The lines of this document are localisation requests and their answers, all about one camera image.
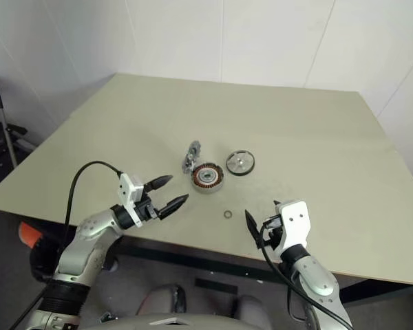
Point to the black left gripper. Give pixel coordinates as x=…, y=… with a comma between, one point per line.
x=146, y=211

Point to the black waste bin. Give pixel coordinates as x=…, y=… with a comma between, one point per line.
x=41, y=258

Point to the black table frame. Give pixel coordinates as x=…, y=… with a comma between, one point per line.
x=192, y=256

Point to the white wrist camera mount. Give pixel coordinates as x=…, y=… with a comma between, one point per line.
x=127, y=187
x=296, y=220

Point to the black folded equipment frame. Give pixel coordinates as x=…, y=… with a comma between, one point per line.
x=20, y=135

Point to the orange object on floor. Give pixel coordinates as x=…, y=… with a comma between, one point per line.
x=29, y=235

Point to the grey robot torso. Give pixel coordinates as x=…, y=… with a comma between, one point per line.
x=227, y=324

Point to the silver metal gear carrier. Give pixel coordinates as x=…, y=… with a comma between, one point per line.
x=192, y=151

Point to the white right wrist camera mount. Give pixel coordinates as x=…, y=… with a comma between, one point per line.
x=296, y=220

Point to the black strip on floor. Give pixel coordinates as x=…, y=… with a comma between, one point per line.
x=217, y=285

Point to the grey rounded robot leg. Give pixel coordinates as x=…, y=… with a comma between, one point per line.
x=253, y=309
x=161, y=299

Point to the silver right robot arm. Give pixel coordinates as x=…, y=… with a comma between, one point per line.
x=316, y=278

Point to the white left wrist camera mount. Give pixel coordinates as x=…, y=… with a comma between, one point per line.
x=127, y=187

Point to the motor stator with copper windings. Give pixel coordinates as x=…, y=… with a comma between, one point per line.
x=208, y=175

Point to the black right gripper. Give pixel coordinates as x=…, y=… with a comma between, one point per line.
x=273, y=235

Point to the small shiny metal object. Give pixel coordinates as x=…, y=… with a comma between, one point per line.
x=240, y=161

